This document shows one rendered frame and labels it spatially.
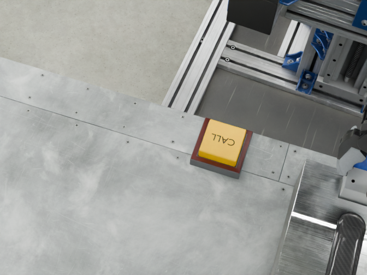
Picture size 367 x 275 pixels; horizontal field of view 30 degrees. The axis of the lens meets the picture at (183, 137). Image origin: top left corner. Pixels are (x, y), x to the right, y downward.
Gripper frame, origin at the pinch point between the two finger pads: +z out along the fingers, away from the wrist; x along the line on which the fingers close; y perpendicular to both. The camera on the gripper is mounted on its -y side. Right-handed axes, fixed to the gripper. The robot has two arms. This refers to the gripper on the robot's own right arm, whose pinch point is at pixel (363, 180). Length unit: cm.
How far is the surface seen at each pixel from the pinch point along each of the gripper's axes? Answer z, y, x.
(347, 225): 2.6, -6.0, 0.5
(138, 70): 92, 66, 58
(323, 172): 2.2, 0.6, 5.4
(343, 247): 3.0, -9.2, 0.2
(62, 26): 92, 74, 87
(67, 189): 11.3, -10.1, 40.8
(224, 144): 7.6, 3.2, 20.2
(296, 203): 2.2, -5.3, 7.8
